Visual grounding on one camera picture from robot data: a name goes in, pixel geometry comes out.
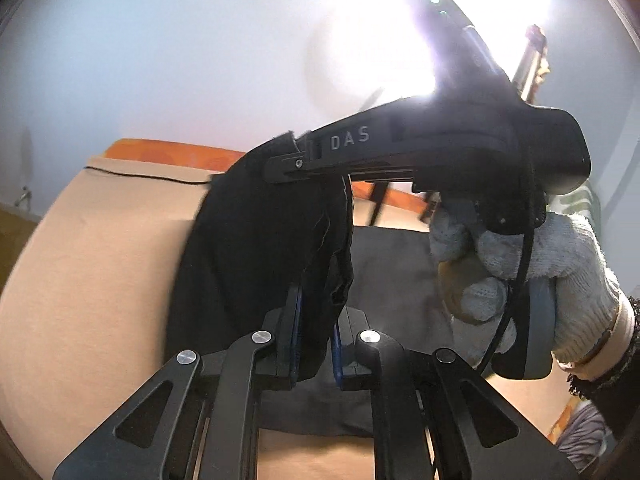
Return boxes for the grey striped cloth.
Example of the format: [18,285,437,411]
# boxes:
[555,402,621,467]

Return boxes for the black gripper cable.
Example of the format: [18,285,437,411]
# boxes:
[477,125,538,376]

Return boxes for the black ring light cable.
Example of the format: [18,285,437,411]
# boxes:
[85,166,212,187]

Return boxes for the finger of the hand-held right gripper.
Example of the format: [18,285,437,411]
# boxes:
[264,95,426,186]

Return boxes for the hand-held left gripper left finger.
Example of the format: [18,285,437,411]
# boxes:
[52,285,306,480]

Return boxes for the black pants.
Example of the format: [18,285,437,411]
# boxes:
[167,130,451,438]

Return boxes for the beige bed sheet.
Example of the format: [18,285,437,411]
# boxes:
[0,155,601,480]

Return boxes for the large grey tripod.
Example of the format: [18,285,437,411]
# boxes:
[515,22,551,106]

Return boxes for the green leaf pattern pillow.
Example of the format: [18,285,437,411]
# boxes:
[550,185,602,219]

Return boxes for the person's right forearm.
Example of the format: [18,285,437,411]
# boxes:
[550,296,640,411]

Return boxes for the brown wooden cabinet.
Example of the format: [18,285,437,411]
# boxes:
[0,200,43,291]

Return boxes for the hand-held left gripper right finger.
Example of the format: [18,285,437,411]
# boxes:
[330,307,581,480]

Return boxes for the small black tripod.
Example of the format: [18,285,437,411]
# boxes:
[367,180,443,228]

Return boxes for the person's right hand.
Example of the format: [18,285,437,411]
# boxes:
[429,195,628,376]

